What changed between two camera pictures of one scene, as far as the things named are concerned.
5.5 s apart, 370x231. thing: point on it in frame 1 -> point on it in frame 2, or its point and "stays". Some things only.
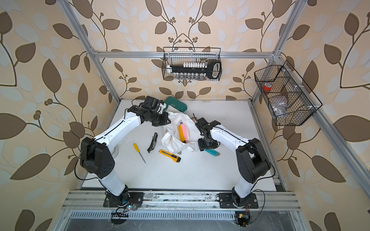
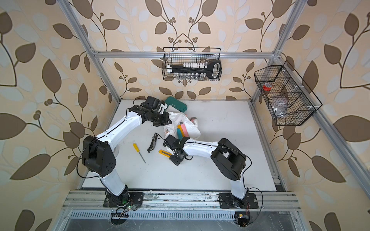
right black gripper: (202, 146) -> (174, 160)
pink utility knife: (185, 130) stays
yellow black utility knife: (169, 155) stays
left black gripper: (164, 121) stays
